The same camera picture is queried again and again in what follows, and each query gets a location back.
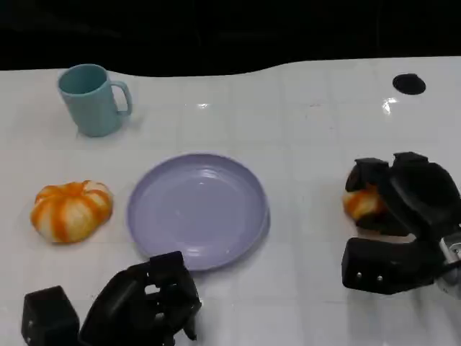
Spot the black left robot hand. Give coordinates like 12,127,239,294
78,251,202,346

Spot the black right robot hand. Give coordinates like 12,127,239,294
344,151,461,241

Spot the orange white toy bread roll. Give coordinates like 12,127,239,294
341,185,388,221
30,179,114,244

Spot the black round table grommet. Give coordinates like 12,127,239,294
392,73,426,96

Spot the lilac plate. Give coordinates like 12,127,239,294
127,154,271,272

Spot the pale green mug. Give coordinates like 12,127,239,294
57,63,133,138

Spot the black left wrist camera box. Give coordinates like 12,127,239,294
21,285,81,346

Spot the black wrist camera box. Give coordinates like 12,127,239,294
341,236,447,296
21,285,81,346

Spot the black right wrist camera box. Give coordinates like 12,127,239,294
341,236,447,296

